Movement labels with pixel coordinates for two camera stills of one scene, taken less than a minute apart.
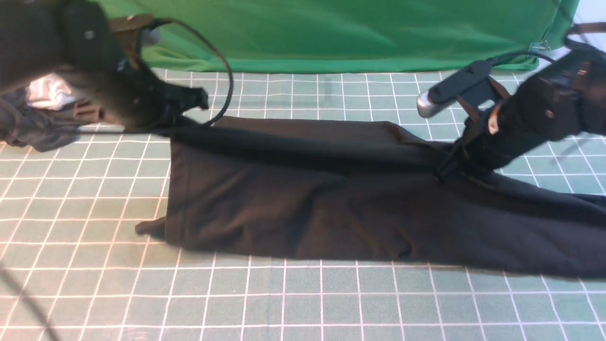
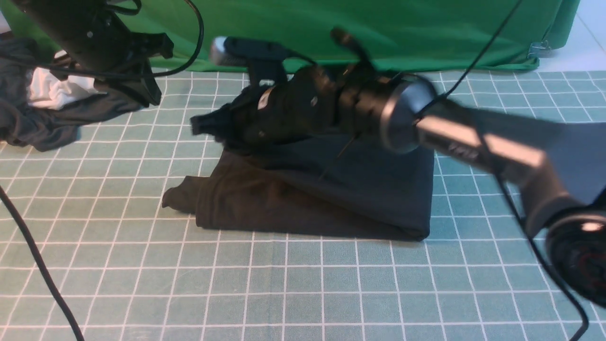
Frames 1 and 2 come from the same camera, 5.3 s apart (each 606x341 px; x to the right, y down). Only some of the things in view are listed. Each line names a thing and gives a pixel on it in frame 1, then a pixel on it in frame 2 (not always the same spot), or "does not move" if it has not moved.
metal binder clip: [535, 47] does not move
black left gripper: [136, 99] to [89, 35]
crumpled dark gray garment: [41, 129] does not move
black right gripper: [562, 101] to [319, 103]
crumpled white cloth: [50, 92] does not move
